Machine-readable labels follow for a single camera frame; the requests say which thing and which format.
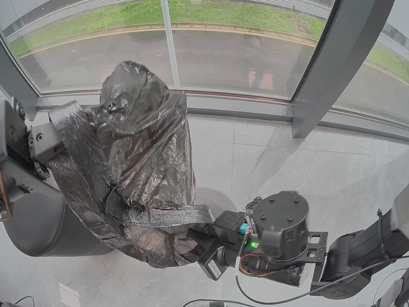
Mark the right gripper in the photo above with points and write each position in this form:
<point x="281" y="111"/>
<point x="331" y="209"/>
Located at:
<point x="214" y="264"/>

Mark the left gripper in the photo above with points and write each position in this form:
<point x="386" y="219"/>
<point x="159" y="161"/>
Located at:
<point x="16" y="133"/>

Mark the black plastic bag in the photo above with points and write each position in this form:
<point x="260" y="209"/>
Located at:
<point x="143" y="155"/>

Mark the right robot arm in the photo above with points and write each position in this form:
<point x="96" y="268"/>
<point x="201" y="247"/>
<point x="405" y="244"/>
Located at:
<point x="281" y="222"/>

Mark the white trash bin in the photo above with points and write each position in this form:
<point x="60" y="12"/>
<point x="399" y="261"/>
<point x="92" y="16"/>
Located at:
<point x="220" y="200"/>

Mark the crumpled black plastic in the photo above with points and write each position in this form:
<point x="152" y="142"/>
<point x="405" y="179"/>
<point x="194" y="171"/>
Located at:
<point x="252" y="205"/>

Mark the dark grey round chair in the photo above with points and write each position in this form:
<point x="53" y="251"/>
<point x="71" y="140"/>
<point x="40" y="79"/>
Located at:
<point x="41" y="232"/>

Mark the window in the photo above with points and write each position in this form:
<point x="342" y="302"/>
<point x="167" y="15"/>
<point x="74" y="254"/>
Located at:
<point x="351" y="43"/>

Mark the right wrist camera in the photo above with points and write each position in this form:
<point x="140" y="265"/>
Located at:
<point x="228" y="224"/>

